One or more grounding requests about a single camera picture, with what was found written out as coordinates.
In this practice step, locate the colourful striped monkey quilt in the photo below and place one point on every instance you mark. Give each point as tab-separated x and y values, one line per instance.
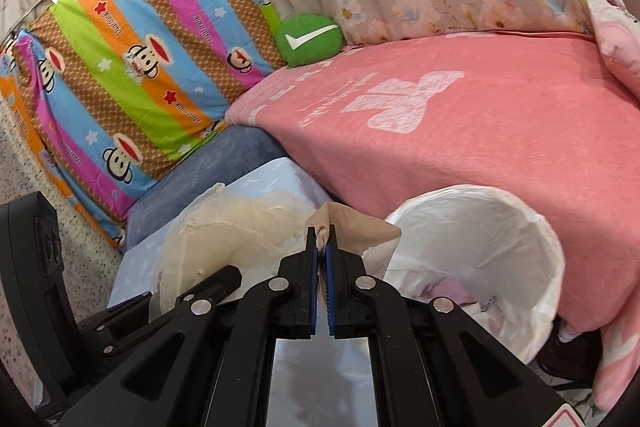
113	94

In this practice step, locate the white plastic trash bag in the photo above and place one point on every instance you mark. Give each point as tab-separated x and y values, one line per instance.
487	251

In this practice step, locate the pink blanket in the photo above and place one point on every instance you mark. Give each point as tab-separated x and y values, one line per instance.
539	116

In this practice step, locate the green checkmark cushion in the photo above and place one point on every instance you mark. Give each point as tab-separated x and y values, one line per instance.
308	39

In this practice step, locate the light blue palm sheet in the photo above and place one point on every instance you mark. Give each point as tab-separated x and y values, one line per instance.
137	272

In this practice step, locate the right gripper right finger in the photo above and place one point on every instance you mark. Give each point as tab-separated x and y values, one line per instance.
347	314

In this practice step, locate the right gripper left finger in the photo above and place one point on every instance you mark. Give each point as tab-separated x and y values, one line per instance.
298	307

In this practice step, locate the beige tulle mesh fabric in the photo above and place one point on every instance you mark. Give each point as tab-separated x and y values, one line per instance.
251	233

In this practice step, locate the pink white pillow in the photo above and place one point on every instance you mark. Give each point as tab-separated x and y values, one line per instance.
618	39

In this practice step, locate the blue grey cushion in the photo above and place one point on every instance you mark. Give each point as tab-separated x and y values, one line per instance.
225	158

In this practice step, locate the tan stocking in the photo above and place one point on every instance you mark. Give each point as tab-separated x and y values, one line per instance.
373	239

